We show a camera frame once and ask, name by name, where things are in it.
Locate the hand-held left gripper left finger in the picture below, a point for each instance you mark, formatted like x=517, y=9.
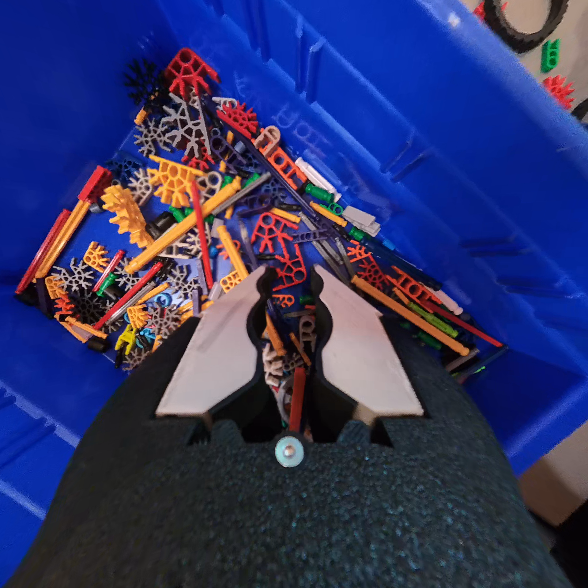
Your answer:
x=216, y=363

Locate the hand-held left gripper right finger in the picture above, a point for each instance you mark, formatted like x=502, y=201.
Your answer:
x=363, y=363

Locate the pile of colourful toy pieces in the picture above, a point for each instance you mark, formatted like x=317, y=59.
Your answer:
x=183, y=183

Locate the blue labelled storage bin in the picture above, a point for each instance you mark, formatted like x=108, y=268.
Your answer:
x=413, y=138

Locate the black toy tyre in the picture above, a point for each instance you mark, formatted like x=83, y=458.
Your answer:
x=523, y=43
x=582, y=110

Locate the red fan connector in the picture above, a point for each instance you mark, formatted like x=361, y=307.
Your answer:
x=480, y=11
x=558, y=92

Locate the green clip connector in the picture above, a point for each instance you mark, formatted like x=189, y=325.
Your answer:
x=551, y=55

